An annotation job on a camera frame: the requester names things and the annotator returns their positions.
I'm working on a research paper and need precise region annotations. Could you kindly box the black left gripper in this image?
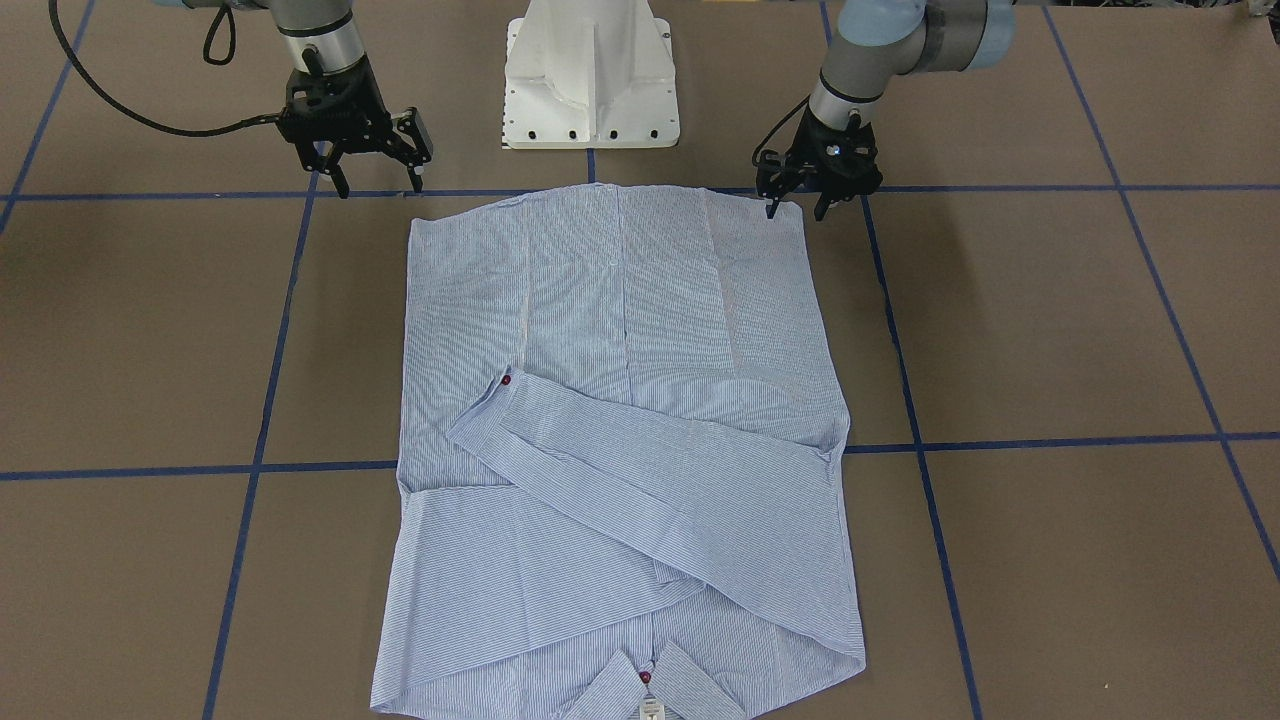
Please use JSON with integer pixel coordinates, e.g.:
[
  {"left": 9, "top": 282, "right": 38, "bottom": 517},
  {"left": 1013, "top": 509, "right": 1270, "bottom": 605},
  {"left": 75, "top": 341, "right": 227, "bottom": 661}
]
[{"left": 753, "top": 105, "right": 883, "bottom": 222}]

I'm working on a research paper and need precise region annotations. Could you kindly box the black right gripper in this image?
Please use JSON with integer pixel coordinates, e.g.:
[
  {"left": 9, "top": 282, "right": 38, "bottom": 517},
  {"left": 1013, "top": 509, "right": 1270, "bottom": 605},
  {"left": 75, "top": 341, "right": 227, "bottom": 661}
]
[{"left": 276, "top": 55, "right": 433, "bottom": 199}]

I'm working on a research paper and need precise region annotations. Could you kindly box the light blue striped shirt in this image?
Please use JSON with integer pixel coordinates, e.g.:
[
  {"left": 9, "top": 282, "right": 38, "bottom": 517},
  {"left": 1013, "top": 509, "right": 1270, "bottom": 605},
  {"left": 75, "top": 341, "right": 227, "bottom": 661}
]
[{"left": 370, "top": 184, "right": 867, "bottom": 719}]

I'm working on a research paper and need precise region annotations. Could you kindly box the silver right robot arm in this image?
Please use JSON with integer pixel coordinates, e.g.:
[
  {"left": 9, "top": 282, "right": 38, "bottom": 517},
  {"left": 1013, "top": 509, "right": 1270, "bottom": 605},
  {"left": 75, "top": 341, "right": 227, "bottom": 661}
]
[{"left": 173, "top": 1, "right": 434, "bottom": 199}]

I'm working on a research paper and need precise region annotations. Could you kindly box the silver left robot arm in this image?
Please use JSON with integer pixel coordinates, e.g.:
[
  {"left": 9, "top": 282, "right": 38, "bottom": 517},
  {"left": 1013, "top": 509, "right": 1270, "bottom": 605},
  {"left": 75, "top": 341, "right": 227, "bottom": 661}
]
[{"left": 751, "top": 1, "right": 1016, "bottom": 222}]

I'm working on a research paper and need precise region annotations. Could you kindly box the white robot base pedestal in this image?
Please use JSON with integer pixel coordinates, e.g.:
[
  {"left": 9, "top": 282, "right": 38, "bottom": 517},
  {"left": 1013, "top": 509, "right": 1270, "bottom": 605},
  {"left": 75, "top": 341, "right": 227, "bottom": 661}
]
[{"left": 502, "top": 1, "right": 681, "bottom": 151}]

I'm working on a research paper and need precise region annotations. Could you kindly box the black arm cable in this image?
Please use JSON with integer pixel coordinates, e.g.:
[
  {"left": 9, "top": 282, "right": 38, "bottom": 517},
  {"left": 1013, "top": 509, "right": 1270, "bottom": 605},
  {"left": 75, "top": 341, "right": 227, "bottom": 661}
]
[{"left": 47, "top": 0, "right": 291, "bottom": 138}]

